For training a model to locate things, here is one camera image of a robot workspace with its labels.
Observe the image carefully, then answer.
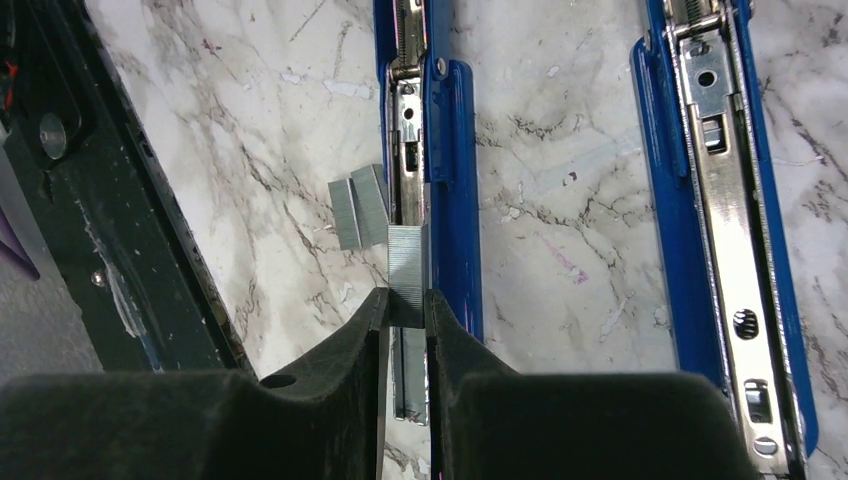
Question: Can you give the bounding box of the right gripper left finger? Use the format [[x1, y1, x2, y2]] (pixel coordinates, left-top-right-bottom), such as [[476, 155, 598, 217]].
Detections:
[[1, 288, 389, 479]]

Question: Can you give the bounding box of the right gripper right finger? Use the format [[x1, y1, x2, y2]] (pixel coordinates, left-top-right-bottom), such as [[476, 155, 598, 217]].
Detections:
[[424, 290, 756, 479]]

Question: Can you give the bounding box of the silver staple strip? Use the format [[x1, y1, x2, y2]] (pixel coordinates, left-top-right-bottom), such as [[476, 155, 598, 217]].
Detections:
[[388, 225, 428, 328], [328, 178, 362, 250], [391, 327, 429, 426], [351, 164, 389, 248]]

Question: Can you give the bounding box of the blue stapler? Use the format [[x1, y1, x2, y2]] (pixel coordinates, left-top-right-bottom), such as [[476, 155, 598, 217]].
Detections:
[[374, 1, 818, 479]]

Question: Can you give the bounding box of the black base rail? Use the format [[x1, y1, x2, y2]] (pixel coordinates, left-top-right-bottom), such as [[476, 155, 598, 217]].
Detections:
[[1, 1, 249, 372]]

